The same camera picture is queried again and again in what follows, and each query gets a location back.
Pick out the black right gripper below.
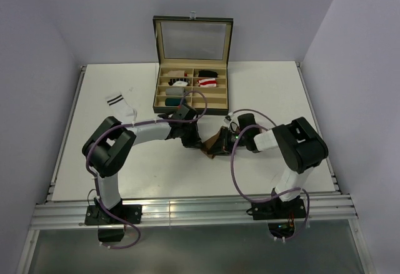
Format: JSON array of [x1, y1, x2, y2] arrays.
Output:
[[208, 126, 248, 155]]

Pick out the brown ribbed sock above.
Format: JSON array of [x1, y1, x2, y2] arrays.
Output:
[[201, 133, 230, 159]]

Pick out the red white striped sock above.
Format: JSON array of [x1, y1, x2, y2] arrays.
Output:
[[197, 78, 218, 88]]

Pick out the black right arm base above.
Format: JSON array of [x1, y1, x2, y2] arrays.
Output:
[[246, 195, 309, 241]]

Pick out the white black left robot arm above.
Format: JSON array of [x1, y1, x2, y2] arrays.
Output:
[[82, 103, 203, 223]]

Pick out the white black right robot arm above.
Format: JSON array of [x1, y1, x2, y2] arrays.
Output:
[[208, 113, 329, 218]]

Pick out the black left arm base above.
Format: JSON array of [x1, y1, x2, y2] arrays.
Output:
[[84, 205, 143, 245]]

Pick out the rolled teal sock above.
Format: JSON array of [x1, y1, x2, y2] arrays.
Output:
[[165, 98, 186, 107]]

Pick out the rolled grey sock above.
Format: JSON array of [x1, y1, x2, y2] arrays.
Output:
[[165, 87, 189, 97]]

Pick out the rolled black white sock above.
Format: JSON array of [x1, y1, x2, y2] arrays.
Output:
[[168, 78, 191, 87]]

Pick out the white sock black stripes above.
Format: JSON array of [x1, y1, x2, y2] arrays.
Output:
[[105, 92, 137, 124]]

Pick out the black compartment storage box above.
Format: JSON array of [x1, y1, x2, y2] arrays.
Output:
[[152, 13, 234, 116]]

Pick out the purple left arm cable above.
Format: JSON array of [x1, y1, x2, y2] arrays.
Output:
[[86, 89, 208, 250]]

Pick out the aluminium table frame rail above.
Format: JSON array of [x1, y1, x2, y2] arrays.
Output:
[[29, 193, 358, 230]]

